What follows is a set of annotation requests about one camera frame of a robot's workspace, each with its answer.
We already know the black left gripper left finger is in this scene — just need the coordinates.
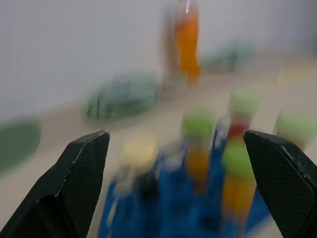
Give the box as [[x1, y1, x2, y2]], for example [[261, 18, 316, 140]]
[[0, 129, 110, 238]]

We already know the red tube with green cap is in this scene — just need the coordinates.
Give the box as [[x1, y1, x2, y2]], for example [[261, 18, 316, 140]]
[[226, 88, 263, 144]]

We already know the green round plate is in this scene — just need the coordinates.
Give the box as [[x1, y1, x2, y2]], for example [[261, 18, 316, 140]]
[[0, 120, 42, 174]]

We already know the dark tube with yellow cap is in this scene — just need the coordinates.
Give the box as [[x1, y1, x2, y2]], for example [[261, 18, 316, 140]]
[[116, 133, 160, 199]]

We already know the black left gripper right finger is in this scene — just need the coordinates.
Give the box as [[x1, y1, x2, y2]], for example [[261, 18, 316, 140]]
[[243, 129, 317, 238]]

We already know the orange liquid bottle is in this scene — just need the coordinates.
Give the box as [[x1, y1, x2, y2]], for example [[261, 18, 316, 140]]
[[162, 0, 202, 86]]

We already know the orange tube with green cap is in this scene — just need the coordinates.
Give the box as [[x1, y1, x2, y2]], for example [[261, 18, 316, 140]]
[[221, 141, 257, 224], [182, 108, 216, 194]]

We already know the blue test tube rack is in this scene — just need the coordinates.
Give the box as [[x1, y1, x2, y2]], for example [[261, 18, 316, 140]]
[[98, 116, 272, 238]]

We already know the green checkered bowl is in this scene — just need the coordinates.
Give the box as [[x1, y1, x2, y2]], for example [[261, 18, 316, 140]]
[[83, 71, 160, 123], [202, 43, 256, 72]]

